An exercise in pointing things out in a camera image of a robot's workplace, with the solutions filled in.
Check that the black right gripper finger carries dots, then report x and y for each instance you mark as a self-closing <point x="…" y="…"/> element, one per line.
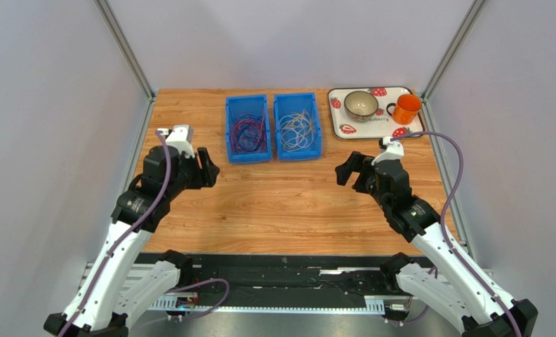
<point x="344" y="171"/>
<point x="358" y="161"/>

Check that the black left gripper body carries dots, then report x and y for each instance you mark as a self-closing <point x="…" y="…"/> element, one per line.
<point x="189" y="175"/>

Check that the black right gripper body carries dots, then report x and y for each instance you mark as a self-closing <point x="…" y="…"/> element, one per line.
<point x="361" y="173"/>

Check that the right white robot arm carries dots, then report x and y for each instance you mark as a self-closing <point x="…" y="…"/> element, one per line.
<point x="469" y="299"/>

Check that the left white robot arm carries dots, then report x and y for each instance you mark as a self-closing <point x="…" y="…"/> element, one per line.
<point x="101" y="307"/>

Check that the strawberry print tray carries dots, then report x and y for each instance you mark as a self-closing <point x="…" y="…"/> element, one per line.
<point x="379" y="124"/>

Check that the beige ceramic bowl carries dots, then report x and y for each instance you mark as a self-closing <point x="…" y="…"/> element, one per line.
<point x="360" y="105"/>

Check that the left blue plastic bin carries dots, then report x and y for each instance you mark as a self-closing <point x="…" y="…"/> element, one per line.
<point x="247" y="129"/>

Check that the blue plastic bin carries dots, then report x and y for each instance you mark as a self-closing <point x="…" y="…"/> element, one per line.
<point x="247" y="129"/>
<point x="298" y="129"/>

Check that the orange mug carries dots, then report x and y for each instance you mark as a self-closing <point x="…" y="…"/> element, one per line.
<point x="405" y="109"/>

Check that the right blue plastic bin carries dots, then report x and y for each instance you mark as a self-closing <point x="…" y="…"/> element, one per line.
<point x="298" y="129"/>

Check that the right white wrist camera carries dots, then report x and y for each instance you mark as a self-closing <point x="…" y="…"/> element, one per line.
<point x="390" y="149"/>

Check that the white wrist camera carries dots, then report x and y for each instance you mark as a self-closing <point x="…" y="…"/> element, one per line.
<point x="179" y="137"/>
<point x="390" y="149"/>

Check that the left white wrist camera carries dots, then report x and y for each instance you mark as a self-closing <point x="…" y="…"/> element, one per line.
<point x="179" y="137"/>

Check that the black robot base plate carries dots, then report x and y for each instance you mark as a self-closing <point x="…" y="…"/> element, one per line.
<point x="255" y="279"/>

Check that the slotted cable duct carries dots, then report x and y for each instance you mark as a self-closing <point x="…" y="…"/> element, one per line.
<point x="369" y="305"/>

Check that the left aluminium frame post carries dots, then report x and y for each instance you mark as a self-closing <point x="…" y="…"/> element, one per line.
<point x="124" y="46"/>

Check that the aluminium frame post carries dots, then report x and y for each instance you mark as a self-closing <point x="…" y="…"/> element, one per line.
<point x="124" y="46"/>
<point x="461" y="34"/>

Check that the right aluminium frame post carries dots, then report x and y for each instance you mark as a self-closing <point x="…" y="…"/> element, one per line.
<point x="461" y="34"/>

